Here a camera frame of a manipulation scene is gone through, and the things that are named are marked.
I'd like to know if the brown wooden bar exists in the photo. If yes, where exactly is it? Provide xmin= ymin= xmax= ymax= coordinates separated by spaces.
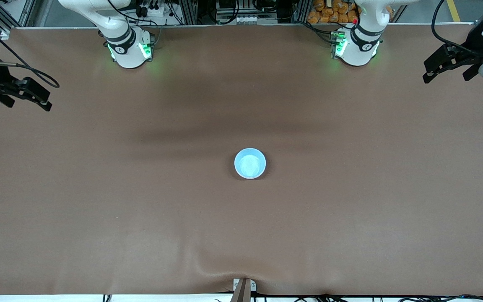
xmin=230 ymin=279 xmax=251 ymax=302

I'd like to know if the brown table mat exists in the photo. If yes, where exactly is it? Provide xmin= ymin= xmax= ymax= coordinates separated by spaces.
xmin=0 ymin=24 xmax=483 ymax=297

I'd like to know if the white terminal block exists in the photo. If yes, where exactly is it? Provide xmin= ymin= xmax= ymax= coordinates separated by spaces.
xmin=220 ymin=14 xmax=257 ymax=24

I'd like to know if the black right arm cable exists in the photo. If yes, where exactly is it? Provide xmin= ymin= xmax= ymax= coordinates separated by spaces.
xmin=0 ymin=10 xmax=61 ymax=89

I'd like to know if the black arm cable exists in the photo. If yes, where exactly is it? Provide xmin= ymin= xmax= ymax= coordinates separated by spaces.
xmin=0 ymin=10 xmax=61 ymax=89
xmin=431 ymin=0 xmax=479 ymax=56

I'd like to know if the metal clamp bracket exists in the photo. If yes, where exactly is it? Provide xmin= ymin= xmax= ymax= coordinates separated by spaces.
xmin=233 ymin=278 xmax=257 ymax=292

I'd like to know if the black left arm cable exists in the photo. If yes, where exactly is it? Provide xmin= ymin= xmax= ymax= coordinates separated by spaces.
xmin=431 ymin=0 xmax=479 ymax=56

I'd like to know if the orange snack packets pile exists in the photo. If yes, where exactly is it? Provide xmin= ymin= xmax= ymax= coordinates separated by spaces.
xmin=307 ymin=0 xmax=359 ymax=24

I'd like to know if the blue bowl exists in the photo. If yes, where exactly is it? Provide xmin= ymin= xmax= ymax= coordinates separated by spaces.
xmin=234 ymin=148 xmax=267 ymax=180

